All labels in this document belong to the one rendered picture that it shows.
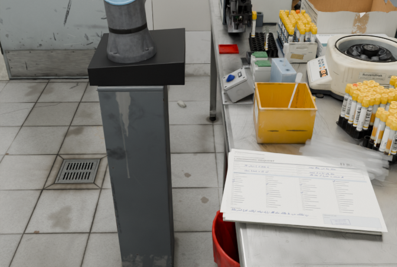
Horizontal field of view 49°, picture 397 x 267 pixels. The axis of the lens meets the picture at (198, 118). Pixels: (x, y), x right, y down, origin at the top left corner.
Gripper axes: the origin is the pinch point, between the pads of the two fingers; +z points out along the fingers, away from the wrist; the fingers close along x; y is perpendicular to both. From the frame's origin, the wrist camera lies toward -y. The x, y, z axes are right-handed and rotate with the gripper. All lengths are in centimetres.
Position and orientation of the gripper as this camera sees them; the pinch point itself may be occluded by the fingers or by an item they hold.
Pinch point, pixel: (237, 25)
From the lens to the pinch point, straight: 166.3
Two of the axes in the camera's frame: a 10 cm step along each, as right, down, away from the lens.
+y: 0.1, 8.8, -4.7
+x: 10.0, -0.1, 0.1
